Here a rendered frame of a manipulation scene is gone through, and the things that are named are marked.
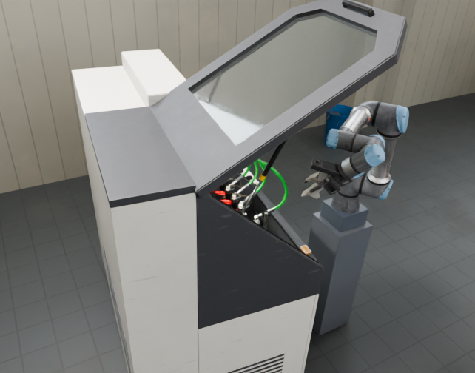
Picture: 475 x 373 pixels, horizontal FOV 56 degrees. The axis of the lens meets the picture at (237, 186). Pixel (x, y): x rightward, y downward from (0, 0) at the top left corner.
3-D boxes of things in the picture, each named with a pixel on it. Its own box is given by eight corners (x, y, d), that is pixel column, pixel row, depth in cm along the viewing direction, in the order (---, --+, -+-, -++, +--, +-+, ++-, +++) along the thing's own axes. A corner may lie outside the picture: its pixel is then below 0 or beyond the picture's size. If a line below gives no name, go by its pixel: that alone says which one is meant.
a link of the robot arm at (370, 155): (388, 155, 166) (384, 165, 159) (364, 167, 173) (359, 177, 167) (376, 138, 165) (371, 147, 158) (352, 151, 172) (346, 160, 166)
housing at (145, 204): (199, 433, 226) (196, 185, 145) (144, 454, 217) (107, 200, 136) (142, 258, 334) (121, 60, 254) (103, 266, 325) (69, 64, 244)
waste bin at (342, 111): (337, 135, 528) (343, 99, 504) (356, 147, 503) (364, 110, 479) (311, 140, 512) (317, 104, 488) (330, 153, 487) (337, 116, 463)
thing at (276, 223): (314, 288, 206) (319, 262, 198) (306, 290, 205) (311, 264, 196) (259, 213, 254) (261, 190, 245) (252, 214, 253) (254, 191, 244)
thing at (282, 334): (300, 396, 245) (319, 294, 203) (200, 434, 226) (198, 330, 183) (249, 304, 300) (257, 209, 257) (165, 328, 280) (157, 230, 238)
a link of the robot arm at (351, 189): (340, 181, 247) (345, 160, 240) (365, 188, 242) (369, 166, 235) (334, 192, 238) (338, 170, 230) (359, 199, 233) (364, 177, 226)
